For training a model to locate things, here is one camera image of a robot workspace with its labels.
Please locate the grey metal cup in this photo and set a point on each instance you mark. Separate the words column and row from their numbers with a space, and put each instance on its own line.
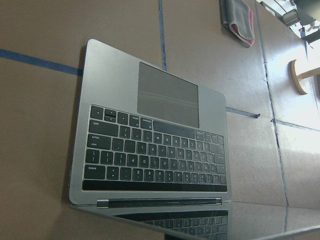
column 290, row 18

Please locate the grey laptop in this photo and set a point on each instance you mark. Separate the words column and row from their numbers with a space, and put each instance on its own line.
column 151, row 148

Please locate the grey and pink cloth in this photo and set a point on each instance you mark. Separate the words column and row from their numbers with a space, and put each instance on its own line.
column 237, row 17

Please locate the wooden mug tree stand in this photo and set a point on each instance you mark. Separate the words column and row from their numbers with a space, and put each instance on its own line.
column 300, row 72

